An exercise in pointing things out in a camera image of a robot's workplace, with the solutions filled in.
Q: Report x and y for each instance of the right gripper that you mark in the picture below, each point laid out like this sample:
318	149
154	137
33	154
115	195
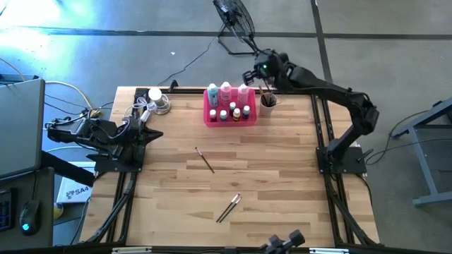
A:
270	67

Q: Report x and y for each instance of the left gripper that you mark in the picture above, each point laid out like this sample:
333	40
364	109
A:
132	134

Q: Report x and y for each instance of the large pink paint bottle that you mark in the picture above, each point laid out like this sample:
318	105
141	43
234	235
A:
226	93
243	93

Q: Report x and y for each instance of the small dark purple paint bottle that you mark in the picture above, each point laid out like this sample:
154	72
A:
232	106

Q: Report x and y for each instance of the small yellow paint bottle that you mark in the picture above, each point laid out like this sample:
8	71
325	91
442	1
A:
236	113

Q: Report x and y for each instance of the small light blue paint bottle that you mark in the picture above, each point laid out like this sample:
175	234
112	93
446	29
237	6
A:
223	114

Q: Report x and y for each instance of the large teal paint bottle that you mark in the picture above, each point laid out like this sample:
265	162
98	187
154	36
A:
213	95

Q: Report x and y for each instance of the small magenta paint bottle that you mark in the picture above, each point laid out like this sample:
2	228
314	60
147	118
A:
213	114

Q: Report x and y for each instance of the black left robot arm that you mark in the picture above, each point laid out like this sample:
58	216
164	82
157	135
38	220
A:
70	135

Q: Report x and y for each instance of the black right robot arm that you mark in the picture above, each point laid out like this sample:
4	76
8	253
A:
335	93

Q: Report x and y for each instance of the beige paper cup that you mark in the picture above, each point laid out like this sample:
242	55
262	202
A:
265	110

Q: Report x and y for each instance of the black clamp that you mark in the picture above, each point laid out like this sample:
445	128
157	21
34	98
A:
173	85

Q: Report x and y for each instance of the pink plastic tray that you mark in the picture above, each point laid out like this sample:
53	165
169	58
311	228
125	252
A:
226	123

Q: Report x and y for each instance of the yellow power strip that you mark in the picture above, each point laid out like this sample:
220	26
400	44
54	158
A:
94	113

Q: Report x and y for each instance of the black floor fan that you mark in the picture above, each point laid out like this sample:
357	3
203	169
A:
234	21

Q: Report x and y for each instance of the white printed box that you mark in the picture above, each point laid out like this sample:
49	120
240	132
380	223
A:
72	192

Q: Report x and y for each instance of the yellow round object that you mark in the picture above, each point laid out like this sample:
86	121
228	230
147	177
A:
58	211

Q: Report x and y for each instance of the dark grey desk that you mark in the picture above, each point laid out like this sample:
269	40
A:
46	233

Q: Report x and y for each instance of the black computer mouse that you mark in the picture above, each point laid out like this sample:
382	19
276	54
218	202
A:
30	217

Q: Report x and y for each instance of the black keyboard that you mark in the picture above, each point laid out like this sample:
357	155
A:
5	211

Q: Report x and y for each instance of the grey metal table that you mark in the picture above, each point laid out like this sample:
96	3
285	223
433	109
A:
423	155

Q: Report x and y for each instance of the white strip on frame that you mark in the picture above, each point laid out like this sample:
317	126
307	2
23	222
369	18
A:
132	250
328	250

